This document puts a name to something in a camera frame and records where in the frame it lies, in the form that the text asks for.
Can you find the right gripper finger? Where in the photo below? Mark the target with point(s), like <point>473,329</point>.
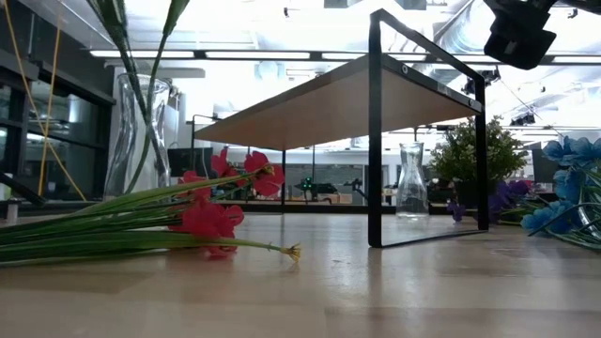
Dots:
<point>519,44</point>

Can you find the clear glass vase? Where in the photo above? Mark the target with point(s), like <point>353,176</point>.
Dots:
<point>117,141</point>
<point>412,188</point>

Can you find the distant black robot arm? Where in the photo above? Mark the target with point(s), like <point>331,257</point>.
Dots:
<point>312,185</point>
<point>356,188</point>

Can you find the black ceiling spotlights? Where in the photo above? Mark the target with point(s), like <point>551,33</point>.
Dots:
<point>488,75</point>

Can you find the potted green plant white blossoms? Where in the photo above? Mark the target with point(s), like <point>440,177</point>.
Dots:
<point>469,155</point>

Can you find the purple artificial flower bunch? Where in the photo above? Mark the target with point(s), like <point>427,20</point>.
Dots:
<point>509,190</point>

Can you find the blue artificial flower bunch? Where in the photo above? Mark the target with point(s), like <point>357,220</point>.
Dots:
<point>547,218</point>

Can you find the brown cardboard box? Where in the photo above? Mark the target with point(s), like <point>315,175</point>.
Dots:
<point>339,198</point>

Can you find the LED light bar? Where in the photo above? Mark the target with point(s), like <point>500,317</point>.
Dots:
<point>258,55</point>

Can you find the black computer monitor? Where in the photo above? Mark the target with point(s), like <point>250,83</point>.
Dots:
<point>188,162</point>

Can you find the wooden shelf black metal frame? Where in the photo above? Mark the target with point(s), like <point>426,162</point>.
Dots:
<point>338,108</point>

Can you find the small grey cylinder post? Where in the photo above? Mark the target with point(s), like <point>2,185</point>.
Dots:
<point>12,210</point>

